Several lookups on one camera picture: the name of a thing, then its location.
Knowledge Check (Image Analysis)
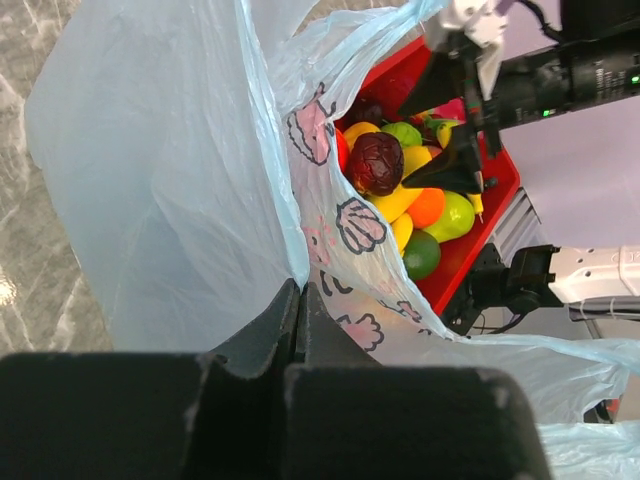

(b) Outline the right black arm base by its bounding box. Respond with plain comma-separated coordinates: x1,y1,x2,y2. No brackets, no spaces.
440,243,563,335

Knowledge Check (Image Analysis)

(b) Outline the yellow mango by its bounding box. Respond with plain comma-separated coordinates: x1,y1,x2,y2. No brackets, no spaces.
367,185,423,224

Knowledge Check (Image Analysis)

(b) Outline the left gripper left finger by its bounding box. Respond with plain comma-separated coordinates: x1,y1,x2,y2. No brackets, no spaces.
1,281,300,479

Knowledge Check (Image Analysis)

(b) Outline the dark brown passion fruit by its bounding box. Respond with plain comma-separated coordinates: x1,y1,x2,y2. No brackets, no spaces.
346,132,404,197

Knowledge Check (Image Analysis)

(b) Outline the pink dragon fruit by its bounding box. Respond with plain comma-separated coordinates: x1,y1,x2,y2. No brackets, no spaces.
430,98,466,121

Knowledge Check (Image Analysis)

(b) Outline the aluminium frame rail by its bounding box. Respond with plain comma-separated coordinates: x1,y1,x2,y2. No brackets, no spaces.
488,188,545,265

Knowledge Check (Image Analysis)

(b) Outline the dark green avocado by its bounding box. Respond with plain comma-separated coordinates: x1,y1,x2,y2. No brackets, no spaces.
402,230,441,282

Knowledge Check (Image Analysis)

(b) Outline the orange fruit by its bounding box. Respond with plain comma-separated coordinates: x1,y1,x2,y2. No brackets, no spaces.
407,188,445,229

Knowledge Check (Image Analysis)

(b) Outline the green pear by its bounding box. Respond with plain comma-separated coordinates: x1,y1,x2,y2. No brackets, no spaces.
424,191,475,243

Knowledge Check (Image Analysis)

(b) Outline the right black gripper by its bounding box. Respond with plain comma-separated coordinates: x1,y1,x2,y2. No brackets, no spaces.
397,29,576,195

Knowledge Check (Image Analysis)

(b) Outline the long yellow banana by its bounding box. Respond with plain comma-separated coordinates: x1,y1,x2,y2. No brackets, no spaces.
435,120,484,221

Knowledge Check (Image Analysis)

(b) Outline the red orange persimmon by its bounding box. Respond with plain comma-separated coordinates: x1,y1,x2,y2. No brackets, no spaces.
335,129,350,173

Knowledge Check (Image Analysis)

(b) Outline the red plastic tray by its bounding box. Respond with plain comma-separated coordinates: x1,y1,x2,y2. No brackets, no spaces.
333,34,522,317

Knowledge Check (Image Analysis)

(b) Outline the light blue plastic bag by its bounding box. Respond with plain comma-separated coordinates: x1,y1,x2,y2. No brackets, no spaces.
25,1,639,479

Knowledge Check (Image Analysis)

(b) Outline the dark plum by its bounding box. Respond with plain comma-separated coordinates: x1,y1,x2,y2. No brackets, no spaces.
358,99,384,124

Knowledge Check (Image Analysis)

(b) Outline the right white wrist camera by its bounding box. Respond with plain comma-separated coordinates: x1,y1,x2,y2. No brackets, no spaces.
425,0,513,100

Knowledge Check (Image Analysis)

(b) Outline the green custard apple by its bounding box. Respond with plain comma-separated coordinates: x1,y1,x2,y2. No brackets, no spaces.
381,122,422,148

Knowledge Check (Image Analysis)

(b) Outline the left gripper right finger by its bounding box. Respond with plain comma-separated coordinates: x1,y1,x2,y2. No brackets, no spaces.
284,286,551,479

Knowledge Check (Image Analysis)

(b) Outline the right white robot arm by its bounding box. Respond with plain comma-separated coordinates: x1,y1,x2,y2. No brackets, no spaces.
398,1,639,321

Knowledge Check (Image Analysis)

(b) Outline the yellow pear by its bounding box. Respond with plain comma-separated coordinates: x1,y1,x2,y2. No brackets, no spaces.
402,145,432,178

